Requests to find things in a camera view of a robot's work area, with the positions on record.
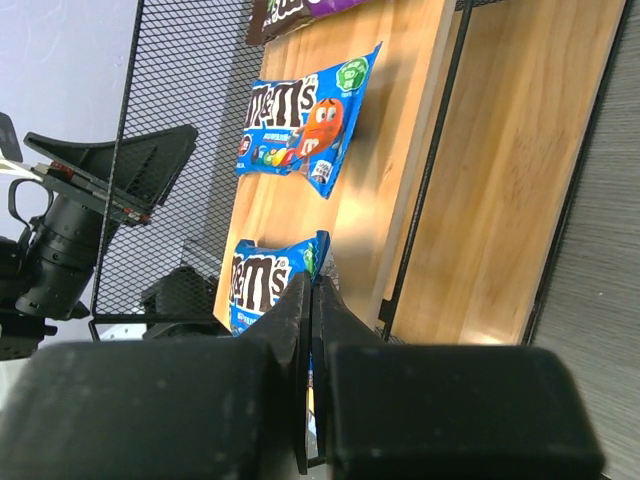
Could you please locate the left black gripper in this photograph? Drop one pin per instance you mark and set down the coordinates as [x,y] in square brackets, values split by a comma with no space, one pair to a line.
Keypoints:
[45,272]

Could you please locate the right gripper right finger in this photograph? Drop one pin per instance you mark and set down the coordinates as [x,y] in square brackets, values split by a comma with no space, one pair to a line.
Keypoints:
[401,411]

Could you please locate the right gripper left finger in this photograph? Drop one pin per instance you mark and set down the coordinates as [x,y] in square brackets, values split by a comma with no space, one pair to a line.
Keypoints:
[184,408]

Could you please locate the blue candy bag short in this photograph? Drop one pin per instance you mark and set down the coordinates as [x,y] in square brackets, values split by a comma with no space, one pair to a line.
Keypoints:
[259,275]

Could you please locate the blue candy bag long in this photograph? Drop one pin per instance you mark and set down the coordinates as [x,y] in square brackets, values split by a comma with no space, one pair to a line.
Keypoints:
[306,125]

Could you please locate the purple candy bag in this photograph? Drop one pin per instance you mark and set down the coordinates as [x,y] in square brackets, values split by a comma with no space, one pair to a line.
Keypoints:
[271,19]

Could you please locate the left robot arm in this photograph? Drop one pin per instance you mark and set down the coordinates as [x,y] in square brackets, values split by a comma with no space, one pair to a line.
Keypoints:
[123,231]

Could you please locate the black wire wooden shelf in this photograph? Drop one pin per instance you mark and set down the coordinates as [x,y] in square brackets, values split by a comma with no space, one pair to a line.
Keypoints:
[445,210]

